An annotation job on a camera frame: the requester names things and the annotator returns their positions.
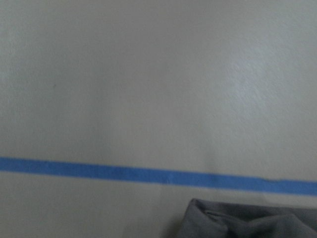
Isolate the dark brown t-shirt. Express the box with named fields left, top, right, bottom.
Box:
left=176, top=199, right=317, bottom=238

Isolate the brown paper table cover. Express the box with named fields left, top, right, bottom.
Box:
left=0, top=0, right=317, bottom=238

